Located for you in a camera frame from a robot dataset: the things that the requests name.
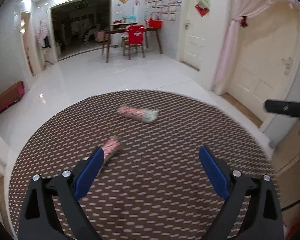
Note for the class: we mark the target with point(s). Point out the brown polka dot tablecloth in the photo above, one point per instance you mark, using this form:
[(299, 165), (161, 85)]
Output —
[(156, 188)]

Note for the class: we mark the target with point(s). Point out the dark wooden dining table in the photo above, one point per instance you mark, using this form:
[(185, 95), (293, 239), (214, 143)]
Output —
[(107, 39)]

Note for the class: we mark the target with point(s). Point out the cream panel door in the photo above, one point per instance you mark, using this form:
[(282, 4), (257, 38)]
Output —
[(265, 57)]

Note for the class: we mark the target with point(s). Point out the coat rack with clothes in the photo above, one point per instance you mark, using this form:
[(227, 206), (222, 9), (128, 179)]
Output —
[(43, 39)]

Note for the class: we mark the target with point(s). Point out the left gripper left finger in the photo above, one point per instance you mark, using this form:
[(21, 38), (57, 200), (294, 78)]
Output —
[(51, 208)]

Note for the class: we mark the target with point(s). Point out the red upholstered bench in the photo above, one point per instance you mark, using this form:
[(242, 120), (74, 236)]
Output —
[(12, 95)]

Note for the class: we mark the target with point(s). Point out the pink green snack packet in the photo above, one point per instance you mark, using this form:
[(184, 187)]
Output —
[(143, 115)]

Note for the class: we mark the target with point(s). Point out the red hanging door ornament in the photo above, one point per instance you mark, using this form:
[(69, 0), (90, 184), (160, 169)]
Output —
[(202, 9)]

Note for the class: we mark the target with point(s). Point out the white far door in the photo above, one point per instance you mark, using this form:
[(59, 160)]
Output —
[(194, 36)]

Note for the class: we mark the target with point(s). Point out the red handbag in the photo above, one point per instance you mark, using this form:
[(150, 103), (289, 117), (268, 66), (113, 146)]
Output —
[(155, 23)]

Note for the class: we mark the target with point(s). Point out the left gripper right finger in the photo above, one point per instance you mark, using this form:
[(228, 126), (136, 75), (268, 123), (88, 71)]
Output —
[(251, 208)]

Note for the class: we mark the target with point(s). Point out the red covered dining chair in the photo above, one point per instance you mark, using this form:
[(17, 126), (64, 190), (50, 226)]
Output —
[(134, 39)]

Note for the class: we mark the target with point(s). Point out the pink striped candy wrapper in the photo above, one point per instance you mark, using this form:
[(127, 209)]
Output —
[(111, 148)]

